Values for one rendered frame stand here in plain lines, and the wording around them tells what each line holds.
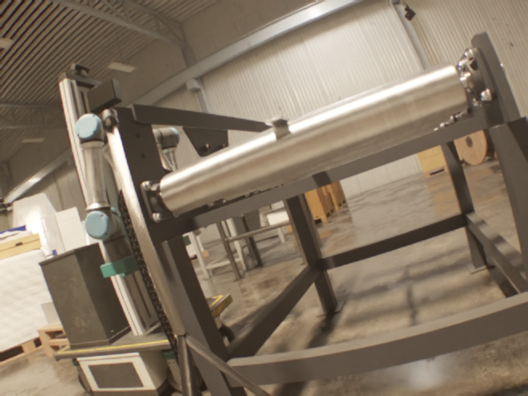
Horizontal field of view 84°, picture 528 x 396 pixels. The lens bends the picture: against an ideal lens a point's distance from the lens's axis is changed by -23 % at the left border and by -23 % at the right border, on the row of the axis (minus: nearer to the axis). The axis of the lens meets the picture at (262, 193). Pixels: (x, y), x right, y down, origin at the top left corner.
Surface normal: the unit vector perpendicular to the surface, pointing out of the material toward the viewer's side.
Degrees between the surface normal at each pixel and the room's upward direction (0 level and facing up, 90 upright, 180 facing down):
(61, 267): 90
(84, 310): 90
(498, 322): 90
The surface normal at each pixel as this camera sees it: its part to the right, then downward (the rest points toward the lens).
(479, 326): -0.38, 0.11
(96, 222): 0.15, 0.07
